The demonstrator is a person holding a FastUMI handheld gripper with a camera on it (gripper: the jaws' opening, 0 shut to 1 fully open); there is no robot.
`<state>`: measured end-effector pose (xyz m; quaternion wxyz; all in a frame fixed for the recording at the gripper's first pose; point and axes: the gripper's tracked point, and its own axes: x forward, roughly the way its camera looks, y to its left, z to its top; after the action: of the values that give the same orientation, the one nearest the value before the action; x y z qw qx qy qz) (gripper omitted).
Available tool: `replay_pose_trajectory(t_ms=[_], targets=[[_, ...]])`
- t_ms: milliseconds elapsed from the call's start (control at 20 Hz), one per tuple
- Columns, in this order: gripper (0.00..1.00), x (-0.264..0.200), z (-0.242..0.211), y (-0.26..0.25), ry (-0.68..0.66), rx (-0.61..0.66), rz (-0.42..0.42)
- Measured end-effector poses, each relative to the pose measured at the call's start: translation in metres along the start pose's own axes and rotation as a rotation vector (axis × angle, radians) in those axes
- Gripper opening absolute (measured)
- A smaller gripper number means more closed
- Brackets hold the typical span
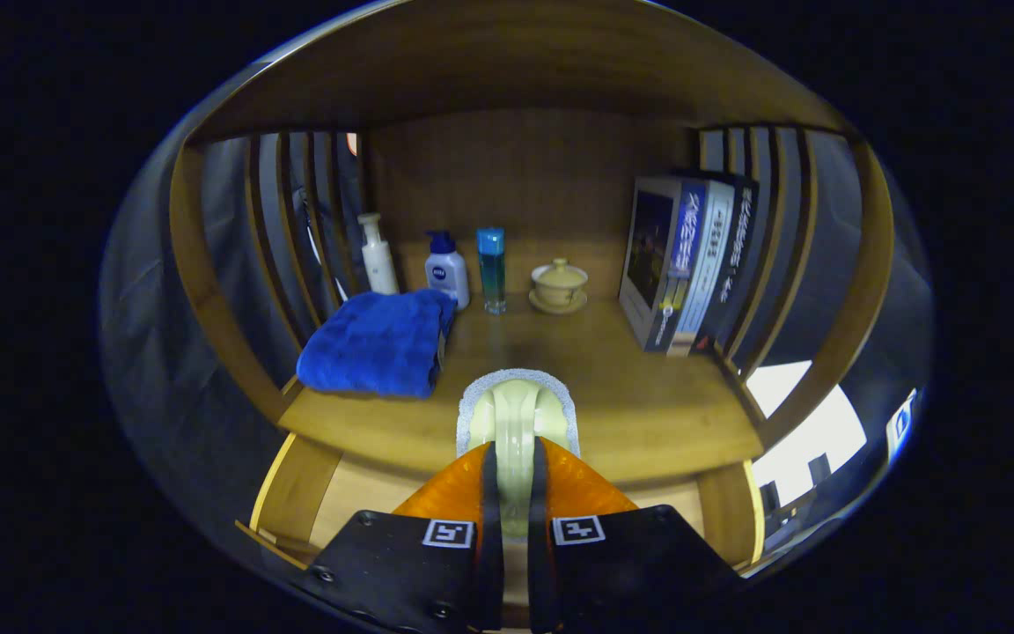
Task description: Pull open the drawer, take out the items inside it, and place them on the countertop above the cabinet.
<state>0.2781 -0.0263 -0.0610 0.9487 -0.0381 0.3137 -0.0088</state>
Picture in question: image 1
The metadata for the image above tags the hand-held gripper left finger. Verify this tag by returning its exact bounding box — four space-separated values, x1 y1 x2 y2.
296 440 505 633

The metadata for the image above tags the white spine book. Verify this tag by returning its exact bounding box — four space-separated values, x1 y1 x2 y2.
674 181 737 358

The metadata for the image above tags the white pump bottle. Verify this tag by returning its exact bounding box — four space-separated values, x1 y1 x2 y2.
357 212 400 296

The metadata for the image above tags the pale green scrubbing brush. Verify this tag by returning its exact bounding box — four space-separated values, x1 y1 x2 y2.
456 368 581 542

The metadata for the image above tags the beige lidded teacup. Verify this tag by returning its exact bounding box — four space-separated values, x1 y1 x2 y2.
528 258 590 315

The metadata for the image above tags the white cord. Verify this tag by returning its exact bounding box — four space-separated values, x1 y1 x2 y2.
291 189 349 305

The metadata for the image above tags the wooden drawer with black knob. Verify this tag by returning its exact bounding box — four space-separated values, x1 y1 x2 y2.
234 431 768 626

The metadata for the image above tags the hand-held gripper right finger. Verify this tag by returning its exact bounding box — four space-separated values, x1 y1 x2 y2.
526 438 741 633

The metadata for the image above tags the wooden cabinet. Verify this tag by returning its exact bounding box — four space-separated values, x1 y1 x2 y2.
168 0 897 494

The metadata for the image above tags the blue towel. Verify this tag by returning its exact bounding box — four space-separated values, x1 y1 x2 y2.
296 289 459 400

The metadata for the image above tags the white bottle with blue cap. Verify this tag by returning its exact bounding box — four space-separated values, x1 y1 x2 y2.
424 231 471 311

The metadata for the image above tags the wooden countertop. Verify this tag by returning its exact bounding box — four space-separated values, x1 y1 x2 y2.
278 295 765 483

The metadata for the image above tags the teal glass bottle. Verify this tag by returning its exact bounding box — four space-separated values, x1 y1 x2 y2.
476 228 508 315

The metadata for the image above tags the dark cover book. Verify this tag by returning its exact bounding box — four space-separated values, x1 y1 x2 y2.
619 176 706 353

